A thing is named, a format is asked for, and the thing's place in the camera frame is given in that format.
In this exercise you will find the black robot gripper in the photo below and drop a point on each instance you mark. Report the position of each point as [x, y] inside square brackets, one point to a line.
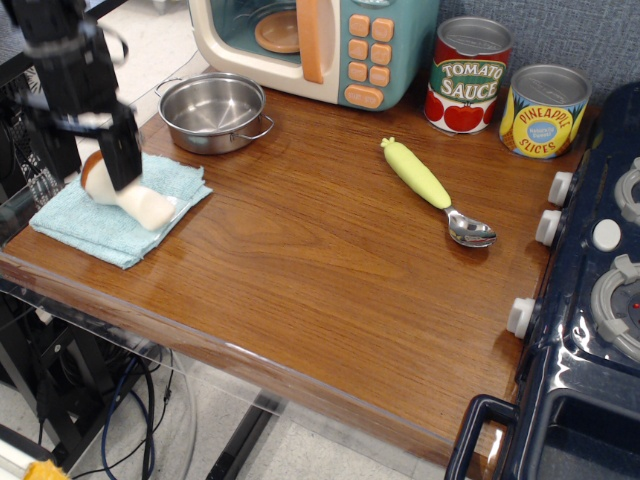
[79, 91]

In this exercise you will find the plush brown white mushroom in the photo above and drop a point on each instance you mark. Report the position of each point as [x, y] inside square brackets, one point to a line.
[148, 207]

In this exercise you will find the stainless steel pot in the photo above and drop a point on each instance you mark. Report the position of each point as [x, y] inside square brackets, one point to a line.
[213, 113]

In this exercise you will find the light blue folded cloth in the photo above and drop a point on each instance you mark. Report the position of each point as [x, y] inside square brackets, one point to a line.
[108, 232]

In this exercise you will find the toy microwave teal cream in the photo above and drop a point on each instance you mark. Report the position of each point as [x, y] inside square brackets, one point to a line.
[359, 54]

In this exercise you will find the tomato sauce can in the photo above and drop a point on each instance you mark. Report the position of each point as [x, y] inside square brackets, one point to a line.
[469, 64]

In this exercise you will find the pineapple slices can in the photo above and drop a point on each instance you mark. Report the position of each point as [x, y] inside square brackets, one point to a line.
[544, 109]

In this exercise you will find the white stove knob lower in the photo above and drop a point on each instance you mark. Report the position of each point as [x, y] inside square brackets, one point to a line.
[520, 316]

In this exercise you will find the white stove knob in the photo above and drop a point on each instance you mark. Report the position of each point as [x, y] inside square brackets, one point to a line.
[520, 316]
[559, 188]
[547, 227]

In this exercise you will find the white stove knob middle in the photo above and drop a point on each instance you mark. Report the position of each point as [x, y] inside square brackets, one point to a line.
[547, 227]

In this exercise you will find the white stove knob upper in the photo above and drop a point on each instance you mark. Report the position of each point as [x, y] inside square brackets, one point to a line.
[559, 188]

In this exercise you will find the dark blue toy stove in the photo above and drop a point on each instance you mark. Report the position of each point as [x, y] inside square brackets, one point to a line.
[576, 413]

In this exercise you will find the spoon with green handle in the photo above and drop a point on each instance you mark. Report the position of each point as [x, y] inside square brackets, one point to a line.
[418, 177]

